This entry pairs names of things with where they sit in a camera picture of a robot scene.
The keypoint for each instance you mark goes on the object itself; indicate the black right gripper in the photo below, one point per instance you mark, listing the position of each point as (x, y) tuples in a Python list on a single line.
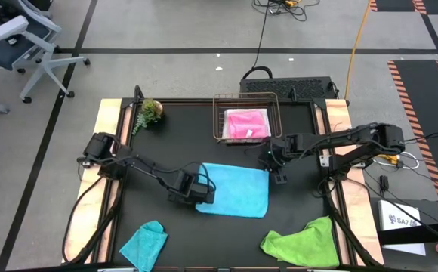
[(275, 153)]

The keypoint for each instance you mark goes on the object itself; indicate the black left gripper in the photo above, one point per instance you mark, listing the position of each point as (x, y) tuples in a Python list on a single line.
[(204, 192)]

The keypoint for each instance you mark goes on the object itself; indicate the light blue microfiber towel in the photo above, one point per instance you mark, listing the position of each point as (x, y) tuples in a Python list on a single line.
[(238, 190)]

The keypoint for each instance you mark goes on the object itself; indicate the white waffle microfiber towel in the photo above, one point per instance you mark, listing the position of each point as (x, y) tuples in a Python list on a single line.
[(224, 130)]

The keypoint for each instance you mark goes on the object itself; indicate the green microfiber towel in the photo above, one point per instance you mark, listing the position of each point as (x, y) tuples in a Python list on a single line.
[(302, 245)]

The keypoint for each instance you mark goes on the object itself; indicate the teal microfiber towel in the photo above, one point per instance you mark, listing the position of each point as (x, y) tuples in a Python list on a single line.
[(143, 245)]

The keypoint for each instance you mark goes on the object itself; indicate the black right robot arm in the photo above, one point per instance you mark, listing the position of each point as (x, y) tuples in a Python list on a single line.
[(355, 138)]

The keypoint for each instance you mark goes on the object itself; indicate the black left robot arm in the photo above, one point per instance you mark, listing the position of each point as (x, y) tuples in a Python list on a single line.
[(143, 168)]

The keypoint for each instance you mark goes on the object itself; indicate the wooden side board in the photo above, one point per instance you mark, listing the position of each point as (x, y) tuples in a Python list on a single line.
[(107, 113), (338, 111)]

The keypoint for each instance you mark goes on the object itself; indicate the black perforated computer case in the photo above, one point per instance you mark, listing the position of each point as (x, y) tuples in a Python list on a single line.
[(302, 87)]

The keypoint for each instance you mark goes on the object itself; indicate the small potted green plant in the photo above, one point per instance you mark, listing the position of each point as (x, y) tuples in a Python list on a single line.
[(151, 109)]

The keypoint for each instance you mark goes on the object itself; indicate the black power brick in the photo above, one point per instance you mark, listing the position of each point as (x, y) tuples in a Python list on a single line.
[(384, 182)]

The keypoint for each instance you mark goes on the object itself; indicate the yellow plug adapter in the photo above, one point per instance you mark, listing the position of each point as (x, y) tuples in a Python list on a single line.
[(390, 158)]

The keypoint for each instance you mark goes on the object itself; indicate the white printed paper box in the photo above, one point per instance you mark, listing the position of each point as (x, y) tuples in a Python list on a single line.
[(396, 211)]

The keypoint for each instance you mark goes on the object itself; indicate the black metal beam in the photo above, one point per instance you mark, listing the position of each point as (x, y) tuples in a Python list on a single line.
[(419, 233)]

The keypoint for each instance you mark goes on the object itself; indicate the grey office chair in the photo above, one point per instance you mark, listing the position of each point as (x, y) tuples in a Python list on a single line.
[(7, 28)]

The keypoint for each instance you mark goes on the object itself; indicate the black frame strut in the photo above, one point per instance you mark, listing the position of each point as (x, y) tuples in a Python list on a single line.
[(351, 234), (102, 230)]

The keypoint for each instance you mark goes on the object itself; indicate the black frame post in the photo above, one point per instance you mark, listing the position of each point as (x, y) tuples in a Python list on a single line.
[(139, 92)]

